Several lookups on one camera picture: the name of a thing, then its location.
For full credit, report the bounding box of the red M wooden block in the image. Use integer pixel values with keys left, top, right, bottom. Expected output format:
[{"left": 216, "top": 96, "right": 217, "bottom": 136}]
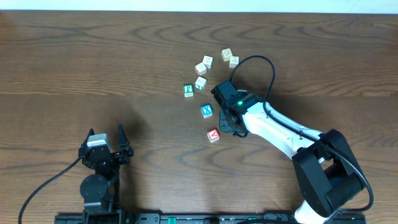
[{"left": 195, "top": 62, "right": 207, "bottom": 76}]

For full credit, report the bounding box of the blue X wooden block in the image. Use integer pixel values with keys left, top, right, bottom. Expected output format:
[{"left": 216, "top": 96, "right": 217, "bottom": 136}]
[{"left": 201, "top": 104, "right": 213, "bottom": 118}]

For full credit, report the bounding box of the plain engraved wooden block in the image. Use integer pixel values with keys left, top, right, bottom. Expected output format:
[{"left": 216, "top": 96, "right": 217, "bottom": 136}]
[{"left": 202, "top": 55, "right": 213, "bottom": 69}]

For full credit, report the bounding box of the green letter wooden block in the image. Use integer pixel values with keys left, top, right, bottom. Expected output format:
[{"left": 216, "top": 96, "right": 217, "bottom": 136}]
[{"left": 183, "top": 84, "right": 194, "bottom": 98}]

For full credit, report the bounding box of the pale engraved wooden block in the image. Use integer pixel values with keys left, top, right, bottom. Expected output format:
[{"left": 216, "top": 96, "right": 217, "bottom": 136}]
[{"left": 229, "top": 56, "right": 239, "bottom": 68}]

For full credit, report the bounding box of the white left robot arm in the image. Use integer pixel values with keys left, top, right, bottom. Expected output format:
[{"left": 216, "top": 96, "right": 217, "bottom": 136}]
[{"left": 78, "top": 125, "right": 134, "bottom": 214}]

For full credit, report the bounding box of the tan engraved wooden block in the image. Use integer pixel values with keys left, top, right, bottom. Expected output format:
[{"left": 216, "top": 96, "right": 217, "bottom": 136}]
[{"left": 221, "top": 48, "right": 233, "bottom": 62}]

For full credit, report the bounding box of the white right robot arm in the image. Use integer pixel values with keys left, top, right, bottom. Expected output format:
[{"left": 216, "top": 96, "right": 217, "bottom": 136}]
[{"left": 211, "top": 88, "right": 370, "bottom": 223}]

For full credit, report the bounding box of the red A wooden block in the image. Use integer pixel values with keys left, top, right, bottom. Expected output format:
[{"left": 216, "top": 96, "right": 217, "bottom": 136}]
[{"left": 207, "top": 128, "right": 220, "bottom": 142}]

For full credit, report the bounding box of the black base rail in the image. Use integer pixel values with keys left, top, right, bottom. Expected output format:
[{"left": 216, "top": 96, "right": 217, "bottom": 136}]
[{"left": 54, "top": 212, "right": 368, "bottom": 224}]

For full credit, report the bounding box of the green edged wooden block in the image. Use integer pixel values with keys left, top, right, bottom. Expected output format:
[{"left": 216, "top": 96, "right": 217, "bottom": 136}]
[{"left": 195, "top": 77, "right": 207, "bottom": 90}]

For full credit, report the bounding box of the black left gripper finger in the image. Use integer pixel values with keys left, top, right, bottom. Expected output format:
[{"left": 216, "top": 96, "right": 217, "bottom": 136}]
[
  {"left": 81, "top": 128, "right": 95, "bottom": 146},
  {"left": 118, "top": 124, "right": 134, "bottom": 157}
]

